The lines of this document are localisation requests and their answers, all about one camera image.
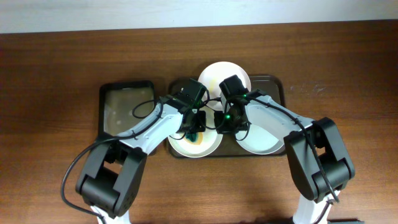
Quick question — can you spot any yellow green sponge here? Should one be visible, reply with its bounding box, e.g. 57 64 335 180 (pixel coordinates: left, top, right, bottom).
184 133 203 145

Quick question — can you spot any cream white plate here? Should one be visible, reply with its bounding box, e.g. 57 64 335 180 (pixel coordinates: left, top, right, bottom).
167 105 224 159

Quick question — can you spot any pink plate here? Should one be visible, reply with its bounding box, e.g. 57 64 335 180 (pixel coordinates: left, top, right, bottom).
198 62 251 100

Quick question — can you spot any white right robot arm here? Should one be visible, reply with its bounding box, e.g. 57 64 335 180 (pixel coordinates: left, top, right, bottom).
220 90 355 223

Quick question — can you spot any large brown serving tray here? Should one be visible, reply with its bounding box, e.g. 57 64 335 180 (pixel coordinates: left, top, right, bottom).
168 75 285 158

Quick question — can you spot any small black water tray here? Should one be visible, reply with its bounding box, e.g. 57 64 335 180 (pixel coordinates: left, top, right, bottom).
97 80 155 140

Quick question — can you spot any pale green plate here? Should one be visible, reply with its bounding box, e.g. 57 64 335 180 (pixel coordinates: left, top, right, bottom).
235 124 285 155

